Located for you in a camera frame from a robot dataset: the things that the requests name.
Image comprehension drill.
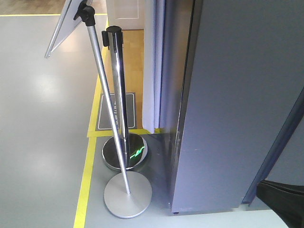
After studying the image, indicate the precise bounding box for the chrome barrier post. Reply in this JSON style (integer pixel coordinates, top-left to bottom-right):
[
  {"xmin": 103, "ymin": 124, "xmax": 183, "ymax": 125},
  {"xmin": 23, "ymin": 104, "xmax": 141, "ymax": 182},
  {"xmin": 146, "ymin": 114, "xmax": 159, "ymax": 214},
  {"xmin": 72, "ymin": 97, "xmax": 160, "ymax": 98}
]
[{"xmin": 102, "ymin": 26, "xmax": 148, "ymax": 171}]

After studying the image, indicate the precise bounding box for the silver sign stand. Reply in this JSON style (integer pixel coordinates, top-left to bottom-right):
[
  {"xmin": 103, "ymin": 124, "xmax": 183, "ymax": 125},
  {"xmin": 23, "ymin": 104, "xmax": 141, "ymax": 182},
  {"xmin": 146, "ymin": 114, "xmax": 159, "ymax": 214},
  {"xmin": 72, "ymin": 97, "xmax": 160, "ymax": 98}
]
[{"xmin": 45, "ymin": 0, "xmax": 152, "ymax": 219}]

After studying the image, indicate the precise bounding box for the grey fridge door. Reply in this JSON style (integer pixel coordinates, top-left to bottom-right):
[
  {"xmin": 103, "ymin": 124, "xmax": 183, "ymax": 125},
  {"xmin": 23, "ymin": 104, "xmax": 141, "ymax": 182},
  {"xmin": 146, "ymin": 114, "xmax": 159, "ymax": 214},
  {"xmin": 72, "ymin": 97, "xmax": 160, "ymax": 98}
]
[{"xmin": 171, "ymin": 0, "xmax": 304, "ymax": 213}]

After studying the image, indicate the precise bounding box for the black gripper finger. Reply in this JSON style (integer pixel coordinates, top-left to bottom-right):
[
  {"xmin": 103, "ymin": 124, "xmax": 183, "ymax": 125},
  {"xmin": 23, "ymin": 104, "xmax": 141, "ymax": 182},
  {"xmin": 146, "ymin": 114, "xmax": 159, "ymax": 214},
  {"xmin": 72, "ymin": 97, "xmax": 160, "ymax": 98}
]
[{"xmin": 256, "ymin": 180, "xmax": 304, "ymax": 228}]

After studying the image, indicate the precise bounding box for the dark floor sign sticker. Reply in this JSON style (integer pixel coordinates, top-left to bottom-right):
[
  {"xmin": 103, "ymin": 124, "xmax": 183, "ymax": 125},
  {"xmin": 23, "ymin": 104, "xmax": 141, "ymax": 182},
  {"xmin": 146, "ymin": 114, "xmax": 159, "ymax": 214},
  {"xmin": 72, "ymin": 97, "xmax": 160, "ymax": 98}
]
[{"xmin": 95, "ymin": 93, "xmax": 137, "ymax": 131}]

